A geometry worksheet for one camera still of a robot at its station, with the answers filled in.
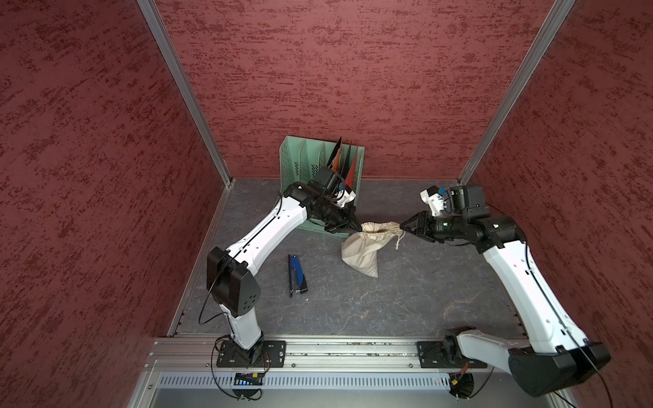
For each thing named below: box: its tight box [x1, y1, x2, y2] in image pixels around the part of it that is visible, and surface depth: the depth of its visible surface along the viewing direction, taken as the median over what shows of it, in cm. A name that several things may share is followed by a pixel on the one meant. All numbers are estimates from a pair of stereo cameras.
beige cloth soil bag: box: [340, 221, 406, 278], surface depth 80 cm
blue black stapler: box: [287, 254, 308, 298], surface depth 89 cm
